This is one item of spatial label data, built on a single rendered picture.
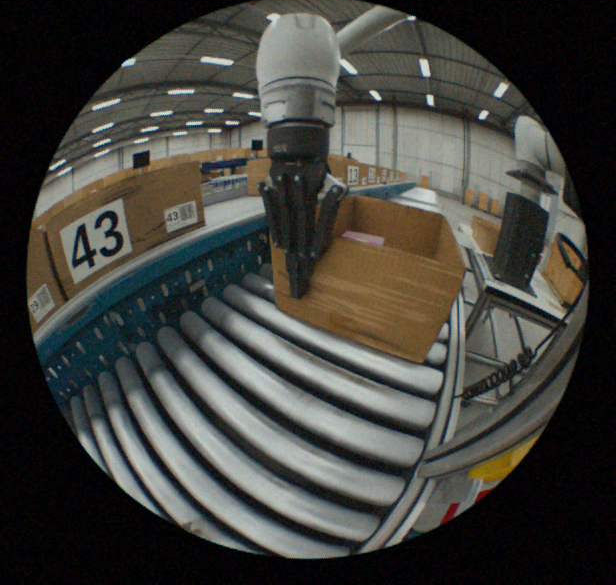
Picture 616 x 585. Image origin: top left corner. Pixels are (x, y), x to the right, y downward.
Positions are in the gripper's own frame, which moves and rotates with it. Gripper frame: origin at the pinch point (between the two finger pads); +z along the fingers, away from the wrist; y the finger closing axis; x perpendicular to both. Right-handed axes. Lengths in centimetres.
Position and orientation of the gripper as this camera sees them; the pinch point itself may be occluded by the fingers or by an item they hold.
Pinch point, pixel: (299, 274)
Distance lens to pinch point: 30.2
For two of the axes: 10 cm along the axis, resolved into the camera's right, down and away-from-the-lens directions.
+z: 0.0, 8.6, 5.2
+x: 5.5, -4.3, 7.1
